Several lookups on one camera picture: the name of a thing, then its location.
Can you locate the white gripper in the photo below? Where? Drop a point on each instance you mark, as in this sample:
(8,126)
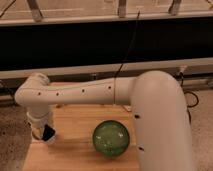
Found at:
(38,124)

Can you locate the black eraser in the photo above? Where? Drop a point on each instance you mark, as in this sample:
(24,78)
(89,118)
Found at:
(48,133)

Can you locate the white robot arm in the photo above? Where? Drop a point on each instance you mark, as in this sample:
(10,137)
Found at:
(159,108)

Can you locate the green ceramic cup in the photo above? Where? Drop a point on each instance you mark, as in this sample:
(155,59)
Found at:
(111,138)

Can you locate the black conveyor rail frame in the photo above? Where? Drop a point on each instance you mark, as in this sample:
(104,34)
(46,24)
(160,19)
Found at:
(104,46)

